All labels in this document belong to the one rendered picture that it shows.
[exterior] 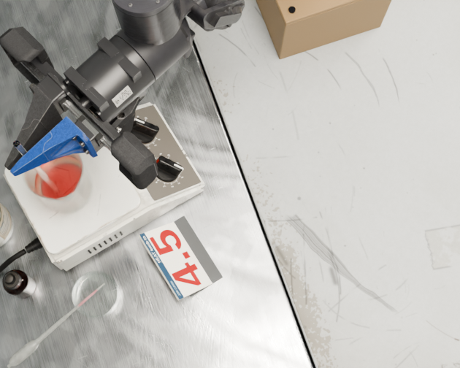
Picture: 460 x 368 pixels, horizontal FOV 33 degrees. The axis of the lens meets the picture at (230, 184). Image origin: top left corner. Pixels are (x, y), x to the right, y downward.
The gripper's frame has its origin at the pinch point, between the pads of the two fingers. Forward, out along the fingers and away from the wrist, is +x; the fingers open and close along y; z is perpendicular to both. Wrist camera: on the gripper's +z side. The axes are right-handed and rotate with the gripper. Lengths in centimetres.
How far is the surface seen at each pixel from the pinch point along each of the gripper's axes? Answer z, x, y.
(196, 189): 22.8, -10.9, -8.6
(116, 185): 17.0, -4.0, -3.0
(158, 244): 22.7, -3.0, -10.3
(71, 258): 20.1, 5.2, -4.8
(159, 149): 21.5, -11.1, -2.2
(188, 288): 23.0, -1.9, -16.3
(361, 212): 25.9, -23.8, -24.6
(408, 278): 25.9, -21.7, -34.1
